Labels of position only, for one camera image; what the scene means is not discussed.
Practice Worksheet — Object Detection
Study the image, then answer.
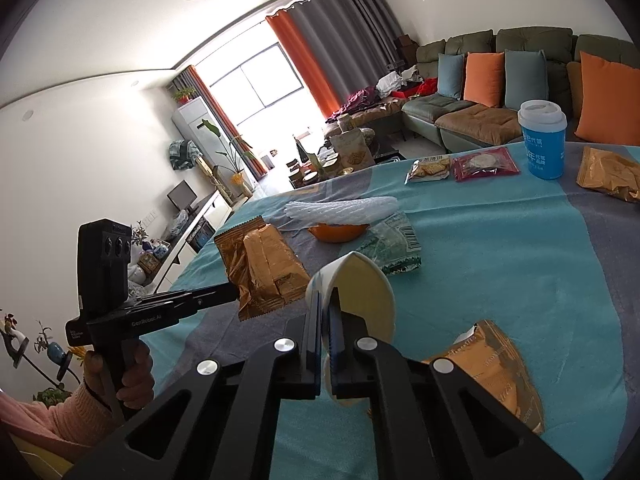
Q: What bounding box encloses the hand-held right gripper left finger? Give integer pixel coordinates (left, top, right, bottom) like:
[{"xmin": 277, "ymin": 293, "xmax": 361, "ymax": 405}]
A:
[{"xmin": 62, "ymin": 290, "xmax": 327, "ymax": 480}]

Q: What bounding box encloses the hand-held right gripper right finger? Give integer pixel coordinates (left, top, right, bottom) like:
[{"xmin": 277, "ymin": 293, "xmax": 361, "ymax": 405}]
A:
[{"xmin": 327, "ymin": 293, "xmax": 583, "ymax": 480}]

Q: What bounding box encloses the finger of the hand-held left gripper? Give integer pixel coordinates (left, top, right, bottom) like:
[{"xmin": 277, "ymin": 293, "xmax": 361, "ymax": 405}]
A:
[
  {"xmin": 165, "ymin": 287, "xmax": 242, "ymax": 317},
  {"xmin": 132, "ymin": 282, "xmax": 237, "ymax": 303}
]

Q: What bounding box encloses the blue dotted paper cup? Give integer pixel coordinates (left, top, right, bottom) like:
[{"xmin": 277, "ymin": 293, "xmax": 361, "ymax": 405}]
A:
[{"xmin": 306, "ymin": 251, "xmax": 396, "ymax": 408}]

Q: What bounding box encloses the golden wrapper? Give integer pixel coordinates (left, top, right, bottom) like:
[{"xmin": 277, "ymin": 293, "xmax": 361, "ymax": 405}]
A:
[
  {"xmin": 421, "ymin": 319, "xmax": 546, "ymax": 436},
  {"xmin": 214, "ymin": 216, "xmax": 312, "ymax": 322}
]

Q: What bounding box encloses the green printed clear wrapper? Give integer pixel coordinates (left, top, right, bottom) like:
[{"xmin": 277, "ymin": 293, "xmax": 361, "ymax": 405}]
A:
[{"xmin": 357, "ymin": 211, "xmax": 422, "ymax": 276}]

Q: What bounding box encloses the white foam fruit net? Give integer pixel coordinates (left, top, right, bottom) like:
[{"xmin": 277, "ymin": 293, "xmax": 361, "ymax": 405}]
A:
[{"xmin": 284, "ymin": 196, "xmax": 399, "ymax": 231}]

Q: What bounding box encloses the person's left forearm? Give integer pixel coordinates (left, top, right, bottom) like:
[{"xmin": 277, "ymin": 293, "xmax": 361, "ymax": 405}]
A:
[{"xmin": 0, "ymin": 385, "xmax": 121, "ymax": 457}]

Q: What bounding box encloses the person's left hand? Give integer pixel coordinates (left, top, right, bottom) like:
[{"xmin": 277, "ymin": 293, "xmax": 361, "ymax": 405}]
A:
[{"xmin": 81, "ymin": 344, "xmax": 157, "ymax": 413}]

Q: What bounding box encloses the blue vase with flowers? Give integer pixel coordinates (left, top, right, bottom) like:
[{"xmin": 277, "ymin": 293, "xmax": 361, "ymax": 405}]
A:
[{"xmin": 131, "ymin": 220, "xmax": 151, "ymax": 252}]

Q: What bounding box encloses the clear plastic bag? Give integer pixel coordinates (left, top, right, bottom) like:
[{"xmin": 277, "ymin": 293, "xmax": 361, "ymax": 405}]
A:
[{"xmin": 164, "ymin": 208, "xmax": 190, "ymax": 238}]

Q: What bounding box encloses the white TV cabinet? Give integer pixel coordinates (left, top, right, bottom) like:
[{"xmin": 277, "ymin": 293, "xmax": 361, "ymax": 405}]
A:
[{"xmin": 127, "ymin": 190, "xmax": 236, "ymax": 301}]

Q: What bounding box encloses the black monitor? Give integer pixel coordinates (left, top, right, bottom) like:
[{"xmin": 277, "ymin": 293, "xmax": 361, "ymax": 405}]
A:
[{"xmin": 166, "ymin": 180, "xmax": 198, "ymax": 213}]

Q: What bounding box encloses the decorative plant stand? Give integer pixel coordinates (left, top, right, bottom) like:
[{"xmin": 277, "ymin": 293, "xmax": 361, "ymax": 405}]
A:
[{"xmin": 0, "ymin": 310, "xmax": 83, "ymax": 406}]

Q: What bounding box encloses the cloth covered standing fan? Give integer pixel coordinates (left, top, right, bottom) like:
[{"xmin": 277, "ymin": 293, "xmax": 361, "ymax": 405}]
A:
[{"xmin": 168, "ymin": 139, "xmax": 228, "ymax": 201}]

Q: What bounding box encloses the group of jars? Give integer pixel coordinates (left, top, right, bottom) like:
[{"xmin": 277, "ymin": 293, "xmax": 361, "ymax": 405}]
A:
[{"xmin": 290, "ymin": 157, "xmax": 346, "ymax": 189}]

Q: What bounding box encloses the tall leafy potted plant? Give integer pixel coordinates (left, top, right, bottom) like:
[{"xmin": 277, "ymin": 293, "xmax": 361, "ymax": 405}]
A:
[{"xmin": 197, "ymin": 117, "xmax": 256, "ymax": 196}]

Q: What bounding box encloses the white standing air conditioner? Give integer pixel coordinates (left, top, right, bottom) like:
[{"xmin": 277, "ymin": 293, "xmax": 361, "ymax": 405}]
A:
[{"xmin": 171, "ymin": 100, "xmax": 223, "ymax": 163}]

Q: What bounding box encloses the beige snack bag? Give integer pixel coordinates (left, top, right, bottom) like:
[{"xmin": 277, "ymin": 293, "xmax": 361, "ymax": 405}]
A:
[{"xmin": 340, "ymin": 130, "xmax": 376, "ymax": 173}]

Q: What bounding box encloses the orange and grey curtain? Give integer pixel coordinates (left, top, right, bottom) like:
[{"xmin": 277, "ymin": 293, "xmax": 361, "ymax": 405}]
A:
[
  {"xmin": 265, "ymin": 0, "xmax": 421, "ymax": 118},
  {"xmin": 170, "ymin": 65, "xmax": 268, "ymax": 181}
]

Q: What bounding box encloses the clear cracker packet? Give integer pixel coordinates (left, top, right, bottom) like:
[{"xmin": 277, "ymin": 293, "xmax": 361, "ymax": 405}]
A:
[{"xmin": 405, "ymin": 155, "xmax": 451, "ymax": 184}]

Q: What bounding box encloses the dark topped coffee table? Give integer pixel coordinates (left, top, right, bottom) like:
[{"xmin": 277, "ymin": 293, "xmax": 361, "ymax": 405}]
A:
[{"xmin": 287, "ymin": 127, "xmax": 402, "ymax": 189}]

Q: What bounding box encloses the window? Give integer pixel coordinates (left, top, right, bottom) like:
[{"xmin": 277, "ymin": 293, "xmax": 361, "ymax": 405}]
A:
[{"xmin": 210, "ymin": 45, "xmax": 321, "ymax": 126}]

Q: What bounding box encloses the yellow cloth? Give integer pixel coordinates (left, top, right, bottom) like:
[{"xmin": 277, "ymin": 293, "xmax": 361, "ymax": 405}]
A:
[{"xmin": 7, "ymin": 435, "xmax": 78, "ymax": 480}]

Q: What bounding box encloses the red snack packet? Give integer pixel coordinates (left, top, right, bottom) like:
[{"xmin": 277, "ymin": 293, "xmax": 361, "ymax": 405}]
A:
[{"xmin": 451, "ymin": 149, "xmax": 521, "ymax": 182}]

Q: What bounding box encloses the purple clothes pile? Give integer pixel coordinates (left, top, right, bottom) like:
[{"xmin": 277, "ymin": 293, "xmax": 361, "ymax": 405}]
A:
[{"xmin": 340, "ymin": 87, "xmax": 382, "ymax": 114}]

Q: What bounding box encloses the brown seat mat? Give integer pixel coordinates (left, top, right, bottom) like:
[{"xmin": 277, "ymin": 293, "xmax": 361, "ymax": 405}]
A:
[{"xmin": 432, "ymin": 106, "xmax": 523, "ymax": 146}]

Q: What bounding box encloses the white clothes pile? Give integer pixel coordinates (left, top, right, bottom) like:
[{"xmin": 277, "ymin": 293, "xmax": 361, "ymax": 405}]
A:
[{"xmin": 377, "ymin": 67, "xmax": 426, "ymax": 99}]

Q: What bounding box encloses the red cloth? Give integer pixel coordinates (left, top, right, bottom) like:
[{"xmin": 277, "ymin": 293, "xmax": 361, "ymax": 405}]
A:
[{"xmin": 392, "ymin": 80, "xmax": 441, "ymax": 99}]

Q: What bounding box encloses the blue cup with white lid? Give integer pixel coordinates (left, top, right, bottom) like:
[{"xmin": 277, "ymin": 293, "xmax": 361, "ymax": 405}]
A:
[{"xmin": 517, "ymin": 100, "xmax": 568, "ymax": 181}]

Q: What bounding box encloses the blue cushion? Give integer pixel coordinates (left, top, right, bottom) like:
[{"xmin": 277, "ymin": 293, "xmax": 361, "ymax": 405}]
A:
[
  {"xmin": 436, "ymin": 52, "xmax": 465, "ymax": 101},
  {"xmin": 502, "ymin": 49, "xmax": 548, "ymax": 111}
]

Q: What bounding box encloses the brown box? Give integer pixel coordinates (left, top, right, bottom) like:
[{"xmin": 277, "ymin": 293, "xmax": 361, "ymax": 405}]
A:
[{"xmin": 394, "ymin": 35, "xmax": 419, "ymax": 66}]

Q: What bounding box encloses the orange cushion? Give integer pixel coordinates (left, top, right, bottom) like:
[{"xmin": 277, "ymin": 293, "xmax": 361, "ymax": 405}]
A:
[
  {"xmin": 463, "ymin": 51, "xmax": 506, "ymax": 108},
  {"xmin": 574, "ymin": 51, "xmax": 640, "ymax": 145}
]

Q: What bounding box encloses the sealed golden snack packet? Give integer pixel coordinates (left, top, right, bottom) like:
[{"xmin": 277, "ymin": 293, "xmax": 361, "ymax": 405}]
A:
[{"xmin": 576, "ymin": 146, "xmax": 640, "ymax": 204}]

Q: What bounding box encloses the brown sofa back cover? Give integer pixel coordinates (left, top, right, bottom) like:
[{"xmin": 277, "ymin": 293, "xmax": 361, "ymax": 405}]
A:
[{"xmin": 566, "ymin": 60, "xmax": 585, "ymax": 122}]

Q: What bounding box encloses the green sofa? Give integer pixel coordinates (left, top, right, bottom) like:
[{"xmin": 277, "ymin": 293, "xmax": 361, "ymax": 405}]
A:
[{"xmin": 402, "ymin": 26, "xmax": 640, "ymax": 153}]

